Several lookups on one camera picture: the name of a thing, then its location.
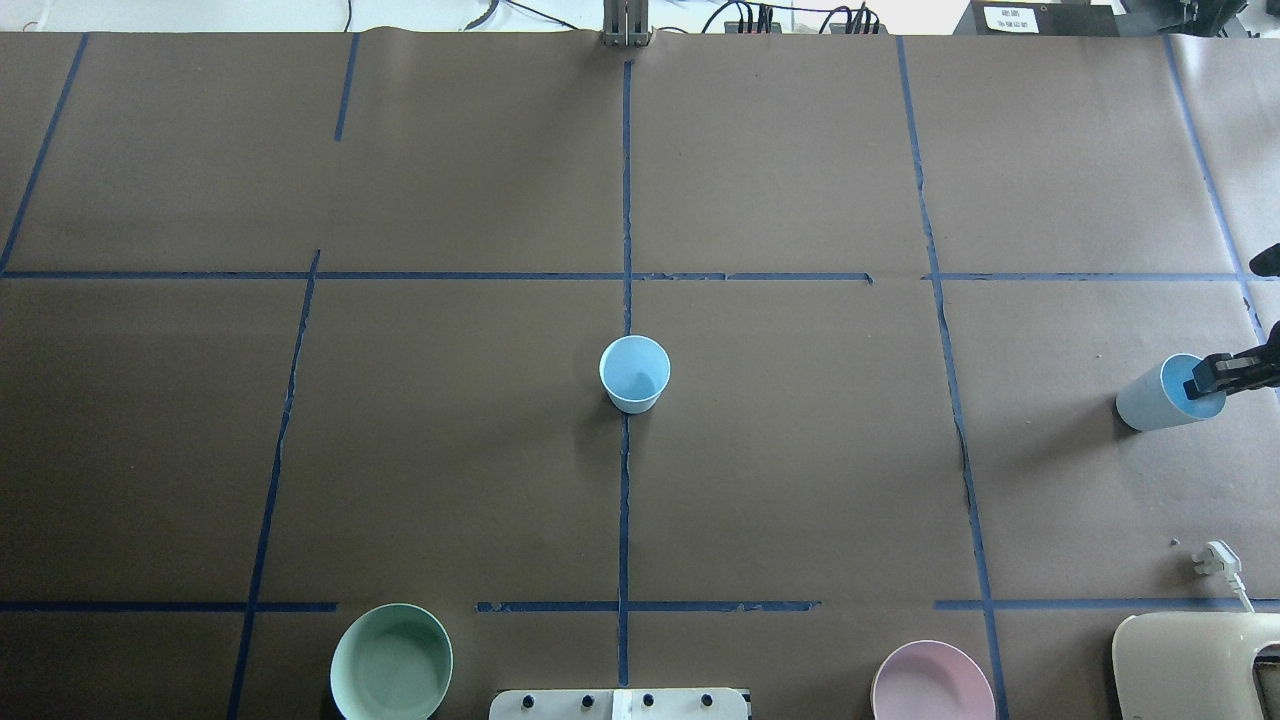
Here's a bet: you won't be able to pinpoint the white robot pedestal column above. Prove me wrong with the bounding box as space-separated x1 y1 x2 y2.
488 687 753 719

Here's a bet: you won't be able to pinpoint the cream white toaster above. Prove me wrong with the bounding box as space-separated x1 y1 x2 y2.
1111 611 1279 719

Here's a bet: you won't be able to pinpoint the black box with label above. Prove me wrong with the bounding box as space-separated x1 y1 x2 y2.
952 1 1120 37

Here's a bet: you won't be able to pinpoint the aluminium frame post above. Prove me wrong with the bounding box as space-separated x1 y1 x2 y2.
600 0 652 47

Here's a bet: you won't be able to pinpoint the mint green bowl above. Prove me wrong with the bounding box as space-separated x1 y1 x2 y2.
329 603 454 719

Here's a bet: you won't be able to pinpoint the pink bowl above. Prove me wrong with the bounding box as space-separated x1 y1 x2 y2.
869 641 997 719

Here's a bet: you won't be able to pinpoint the white toaster power cord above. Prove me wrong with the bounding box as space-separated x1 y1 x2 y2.
1190 541 1257 615

